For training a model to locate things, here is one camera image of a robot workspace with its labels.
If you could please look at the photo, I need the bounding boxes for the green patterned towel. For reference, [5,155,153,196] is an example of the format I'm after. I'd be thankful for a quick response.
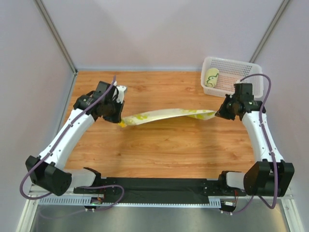
[204,68,219,88]

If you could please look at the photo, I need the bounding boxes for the yellow green towel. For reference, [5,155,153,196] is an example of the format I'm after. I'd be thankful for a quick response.
[118,108,216,128]

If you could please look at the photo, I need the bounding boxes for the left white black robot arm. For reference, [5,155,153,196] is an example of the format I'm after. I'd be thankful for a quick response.
[26,80,127,196]

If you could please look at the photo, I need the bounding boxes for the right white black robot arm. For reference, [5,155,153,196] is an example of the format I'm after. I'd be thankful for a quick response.
[215,83,295,197]

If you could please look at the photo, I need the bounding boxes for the white perforated plastic basket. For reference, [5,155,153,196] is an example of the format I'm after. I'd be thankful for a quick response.
[200,57,262,98]

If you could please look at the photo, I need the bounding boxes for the black cloth strip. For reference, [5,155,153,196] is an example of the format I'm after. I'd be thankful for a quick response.
[116,177,209,204]

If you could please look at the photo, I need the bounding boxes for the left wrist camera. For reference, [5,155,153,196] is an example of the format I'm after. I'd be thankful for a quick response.
[112,82,127,103]

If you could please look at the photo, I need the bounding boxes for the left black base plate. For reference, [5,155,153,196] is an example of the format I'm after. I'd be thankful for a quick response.
[73,177,122,195]

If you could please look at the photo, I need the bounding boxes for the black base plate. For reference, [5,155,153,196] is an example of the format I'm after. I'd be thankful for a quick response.
[73,177,122,195]
[202,179,247,197]

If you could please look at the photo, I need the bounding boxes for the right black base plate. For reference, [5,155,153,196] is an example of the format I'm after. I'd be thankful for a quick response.
[202,179,247,197]

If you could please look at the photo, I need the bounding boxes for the aluminium front rail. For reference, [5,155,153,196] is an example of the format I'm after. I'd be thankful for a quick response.
[28,175,294,199]

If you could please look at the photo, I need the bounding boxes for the right aluminium frame post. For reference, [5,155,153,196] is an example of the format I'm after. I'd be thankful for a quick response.
[249,0,292,63]

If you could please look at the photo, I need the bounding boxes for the aluminium frame post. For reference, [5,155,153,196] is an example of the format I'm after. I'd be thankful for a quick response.
[34,0,78,74]
[249,0,292,63]

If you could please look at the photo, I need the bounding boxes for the grey slotted cable duct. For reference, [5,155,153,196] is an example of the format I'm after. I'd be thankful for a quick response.
[38,195,222,207]

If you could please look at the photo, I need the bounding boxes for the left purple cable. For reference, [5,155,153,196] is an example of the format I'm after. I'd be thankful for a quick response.
[19,75,126,212]

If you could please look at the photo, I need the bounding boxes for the left aluminium frame post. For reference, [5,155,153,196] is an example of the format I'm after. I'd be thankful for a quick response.
[34,0,78,74]

